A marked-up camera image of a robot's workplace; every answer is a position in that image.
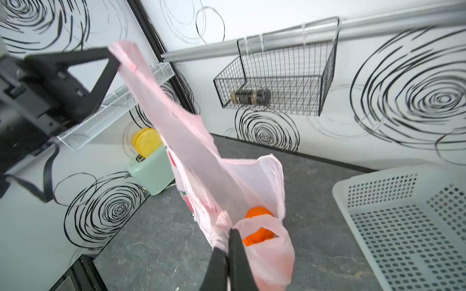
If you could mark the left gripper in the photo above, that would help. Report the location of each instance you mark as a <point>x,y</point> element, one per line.
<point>40,98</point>

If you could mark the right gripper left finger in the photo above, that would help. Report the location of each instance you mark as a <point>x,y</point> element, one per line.
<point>216,277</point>

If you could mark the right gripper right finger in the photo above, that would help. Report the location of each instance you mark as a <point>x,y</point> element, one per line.
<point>240,275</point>

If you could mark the pink printed plastic bag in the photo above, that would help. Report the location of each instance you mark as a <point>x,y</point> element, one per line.
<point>225,194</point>

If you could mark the white perforated plastic basket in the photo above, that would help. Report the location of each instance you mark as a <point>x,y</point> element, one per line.
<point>410,223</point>

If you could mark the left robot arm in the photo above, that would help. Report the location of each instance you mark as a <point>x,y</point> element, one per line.
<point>13,155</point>

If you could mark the yellow toast slice left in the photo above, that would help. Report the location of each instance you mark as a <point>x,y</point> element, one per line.
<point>142,141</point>

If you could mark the yellow toast slice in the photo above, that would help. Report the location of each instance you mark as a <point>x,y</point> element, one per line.
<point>142,141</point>
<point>156,141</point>

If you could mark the yellow toast slice right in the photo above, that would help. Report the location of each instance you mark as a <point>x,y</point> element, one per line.
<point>156,141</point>

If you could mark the mint green toaster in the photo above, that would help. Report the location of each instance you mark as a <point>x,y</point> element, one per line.
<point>154,173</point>

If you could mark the dark bottle in basket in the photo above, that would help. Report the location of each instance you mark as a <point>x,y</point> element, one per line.
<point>252,97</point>

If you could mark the white wire wall shelf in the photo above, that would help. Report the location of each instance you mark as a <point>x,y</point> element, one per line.
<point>114,106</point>

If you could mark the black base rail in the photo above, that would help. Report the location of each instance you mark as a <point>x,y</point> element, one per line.
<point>81,276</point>

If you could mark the black wire wall basket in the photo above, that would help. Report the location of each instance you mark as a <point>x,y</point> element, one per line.
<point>299,77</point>

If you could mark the aluminium wall rail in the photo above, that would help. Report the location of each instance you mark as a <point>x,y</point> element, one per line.
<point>445,14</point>

